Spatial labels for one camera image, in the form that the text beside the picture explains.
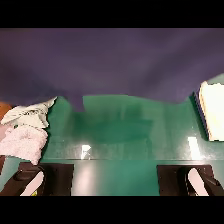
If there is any cream folded garment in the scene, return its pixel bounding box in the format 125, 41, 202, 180
198, 80, 224, 142

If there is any purple garment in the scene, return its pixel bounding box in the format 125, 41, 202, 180
0, 27, 224, 113

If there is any pale pink fluffy garment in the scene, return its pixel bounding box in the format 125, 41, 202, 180
0, 124, 49, 166

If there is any white printed garment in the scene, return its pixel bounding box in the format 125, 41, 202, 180
0, 96, 58, 130

